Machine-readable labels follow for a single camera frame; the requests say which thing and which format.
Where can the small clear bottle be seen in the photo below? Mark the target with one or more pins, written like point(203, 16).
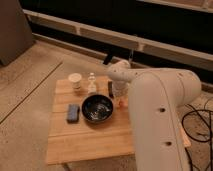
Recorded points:
point(92, 83)

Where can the grey cabinet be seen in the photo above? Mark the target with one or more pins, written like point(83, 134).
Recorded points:
point(15, 33)

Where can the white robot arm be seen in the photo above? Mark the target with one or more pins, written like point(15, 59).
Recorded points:
point(154, 95)

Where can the blue sponge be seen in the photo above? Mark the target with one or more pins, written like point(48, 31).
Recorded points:
point(73, 113)

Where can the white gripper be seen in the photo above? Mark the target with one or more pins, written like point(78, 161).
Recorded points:
point(119, 89)

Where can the black ceramic bowl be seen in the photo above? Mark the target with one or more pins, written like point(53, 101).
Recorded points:
point(97, 108)

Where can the white window rail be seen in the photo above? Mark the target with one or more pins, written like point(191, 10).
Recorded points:
point(155, 48)

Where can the small dark rectangular block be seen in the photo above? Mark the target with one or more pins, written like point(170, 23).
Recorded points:
point(110, 92)

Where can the white paper cup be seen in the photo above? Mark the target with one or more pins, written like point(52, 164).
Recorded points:
point(75, 80)

